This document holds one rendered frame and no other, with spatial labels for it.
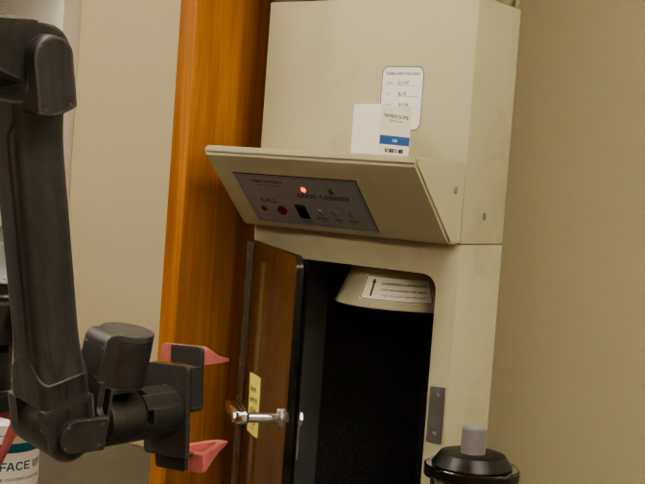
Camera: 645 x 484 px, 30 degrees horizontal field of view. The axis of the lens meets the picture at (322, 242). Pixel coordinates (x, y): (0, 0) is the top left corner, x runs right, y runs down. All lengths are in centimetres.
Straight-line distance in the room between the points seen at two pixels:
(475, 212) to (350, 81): 24
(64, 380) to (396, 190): 46
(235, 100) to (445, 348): 47
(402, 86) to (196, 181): 31
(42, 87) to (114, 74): 138
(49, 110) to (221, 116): 59
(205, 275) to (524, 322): 54
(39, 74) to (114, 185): 137
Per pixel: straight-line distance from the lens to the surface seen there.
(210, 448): 140
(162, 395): 133
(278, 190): 152
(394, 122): 144
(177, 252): 161
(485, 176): 151
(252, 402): 156
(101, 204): 247
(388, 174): 140
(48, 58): 108
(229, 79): 167
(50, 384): 120
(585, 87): 188
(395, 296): 155
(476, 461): 136
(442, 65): 149
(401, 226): 146
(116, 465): 222
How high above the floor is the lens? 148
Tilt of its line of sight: 3 degrees down
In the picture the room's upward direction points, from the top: 4 degrees clockwise
